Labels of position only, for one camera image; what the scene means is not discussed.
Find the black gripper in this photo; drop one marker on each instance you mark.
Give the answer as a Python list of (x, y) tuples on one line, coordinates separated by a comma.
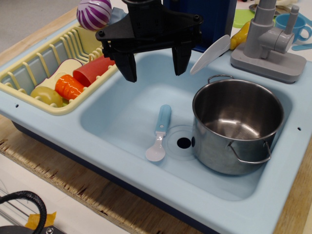
[(149, 26)]

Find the stainless steel pot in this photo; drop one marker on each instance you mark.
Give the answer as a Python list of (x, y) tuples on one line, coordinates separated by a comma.
[(235, 123)]

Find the grey-blue cloth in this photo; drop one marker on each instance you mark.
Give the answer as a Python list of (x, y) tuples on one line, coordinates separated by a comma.
[(116, 15)]

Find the red plastic cup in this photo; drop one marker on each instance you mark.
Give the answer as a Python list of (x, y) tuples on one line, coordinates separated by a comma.
[(86, 74)]

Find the purple striped toy onion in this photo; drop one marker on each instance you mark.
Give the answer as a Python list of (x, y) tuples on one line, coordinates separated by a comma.
[(94, 14)]

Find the light blue toy sink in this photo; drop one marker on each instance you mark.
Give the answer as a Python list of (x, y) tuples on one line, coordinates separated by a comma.
[(97, 152)]

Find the dark blue box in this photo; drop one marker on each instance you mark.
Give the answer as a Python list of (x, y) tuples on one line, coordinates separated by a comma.
[(218, 17)]

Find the cream toy eggplant slice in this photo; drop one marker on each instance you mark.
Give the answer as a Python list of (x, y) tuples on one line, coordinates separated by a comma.
[(66, 68)]

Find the orange toy carrot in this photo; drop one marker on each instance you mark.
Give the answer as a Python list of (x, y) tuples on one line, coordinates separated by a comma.
[(68, 87)]

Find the green plastic plate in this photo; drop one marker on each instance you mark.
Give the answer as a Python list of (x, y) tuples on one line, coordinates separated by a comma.
[(242, 16)]

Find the grey toy faucet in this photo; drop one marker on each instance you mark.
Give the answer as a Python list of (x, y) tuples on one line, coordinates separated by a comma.
[(265, 51)]

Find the yellow-green toy potato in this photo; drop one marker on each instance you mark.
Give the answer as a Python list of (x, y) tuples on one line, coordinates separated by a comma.
[(48, 96)]

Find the blue plastic utensil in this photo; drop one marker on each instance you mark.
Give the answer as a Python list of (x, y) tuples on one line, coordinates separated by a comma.
[(302, 47)]

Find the white knife yellow handle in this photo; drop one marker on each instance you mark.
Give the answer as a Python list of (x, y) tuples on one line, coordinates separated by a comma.
[(221, 46)]

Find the blue handled white spoon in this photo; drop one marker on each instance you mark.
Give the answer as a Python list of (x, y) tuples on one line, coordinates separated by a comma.
[(156, 152)]

